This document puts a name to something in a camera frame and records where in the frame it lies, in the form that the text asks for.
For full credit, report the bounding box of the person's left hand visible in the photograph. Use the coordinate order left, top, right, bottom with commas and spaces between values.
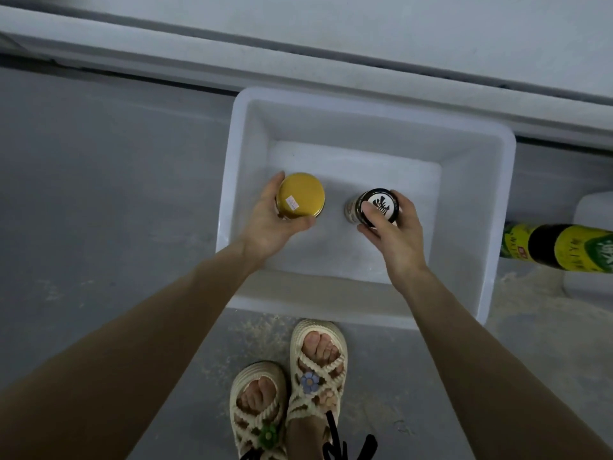
239, 172, 315, 269

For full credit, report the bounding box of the person's right hand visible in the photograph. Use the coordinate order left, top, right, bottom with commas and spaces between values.
356, 191, 428, 288

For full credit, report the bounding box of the black-lid sauce jar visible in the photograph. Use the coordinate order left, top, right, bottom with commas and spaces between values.
345, 188, 400, 229

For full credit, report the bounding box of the gold-lid glass jar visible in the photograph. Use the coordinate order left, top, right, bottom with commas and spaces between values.
276, 172, 327, 220

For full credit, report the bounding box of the green-label oyster sauce bottle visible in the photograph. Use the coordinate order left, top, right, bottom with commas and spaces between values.
500, 221, 613, 275

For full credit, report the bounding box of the clear plastic bin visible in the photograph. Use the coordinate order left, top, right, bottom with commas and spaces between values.
563, 191, 613, 307

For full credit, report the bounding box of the white metal store shelving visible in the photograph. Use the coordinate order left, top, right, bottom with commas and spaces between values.
0, 0, 613, 151

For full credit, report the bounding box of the person's right forearm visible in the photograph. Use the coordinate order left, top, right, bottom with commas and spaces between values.
391, 263, 613, 460

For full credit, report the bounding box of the person's left forearm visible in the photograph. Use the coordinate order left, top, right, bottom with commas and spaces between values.
0, 242, 260, 460

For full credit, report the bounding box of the grey floor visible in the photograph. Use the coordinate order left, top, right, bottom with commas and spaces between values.
0, 57, 613, 460

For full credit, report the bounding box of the person's left beige sandal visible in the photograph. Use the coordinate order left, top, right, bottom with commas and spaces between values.
228, 361, 291, 460

